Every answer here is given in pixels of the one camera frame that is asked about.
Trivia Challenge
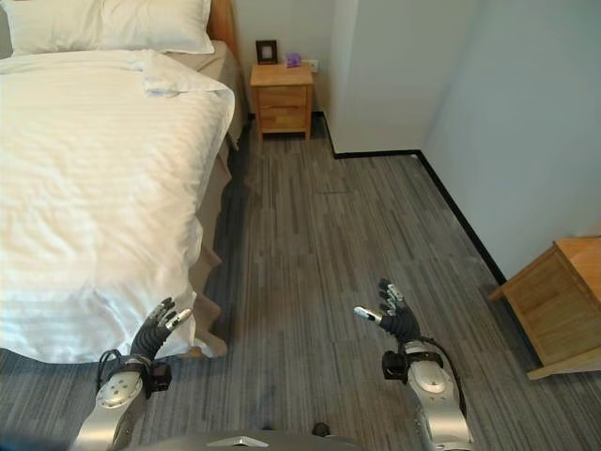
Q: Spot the dark picture frame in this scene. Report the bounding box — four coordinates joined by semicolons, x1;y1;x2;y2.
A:
255;39;279;66

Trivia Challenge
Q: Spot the white pillow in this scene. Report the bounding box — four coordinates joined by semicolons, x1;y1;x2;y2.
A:
96;0;216;55
0;0;107;58

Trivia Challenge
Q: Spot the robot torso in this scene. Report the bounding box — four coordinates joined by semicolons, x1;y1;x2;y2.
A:
133;422;362;451

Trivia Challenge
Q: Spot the wooden headboard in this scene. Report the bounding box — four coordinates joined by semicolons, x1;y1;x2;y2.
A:
206;0;241;71

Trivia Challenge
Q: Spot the black baseboard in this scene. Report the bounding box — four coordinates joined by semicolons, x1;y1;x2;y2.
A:
309;108;508;286

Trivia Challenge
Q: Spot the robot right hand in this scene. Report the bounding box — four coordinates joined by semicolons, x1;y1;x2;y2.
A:
353;278;423;347

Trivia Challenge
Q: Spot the wooden cabinet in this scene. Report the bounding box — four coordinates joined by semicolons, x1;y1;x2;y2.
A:
487;234;601;381

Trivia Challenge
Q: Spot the white striped duvet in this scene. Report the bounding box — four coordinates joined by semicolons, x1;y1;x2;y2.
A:
0;49;236;365

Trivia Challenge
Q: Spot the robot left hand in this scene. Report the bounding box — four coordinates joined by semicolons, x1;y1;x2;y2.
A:
129;297;193;361

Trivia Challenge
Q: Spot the wooden nightstand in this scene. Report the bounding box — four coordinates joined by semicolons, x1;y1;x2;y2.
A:
249;62;315;141

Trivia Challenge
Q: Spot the beige bed sheet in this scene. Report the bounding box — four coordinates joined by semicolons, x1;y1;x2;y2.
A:
179;39;249;361

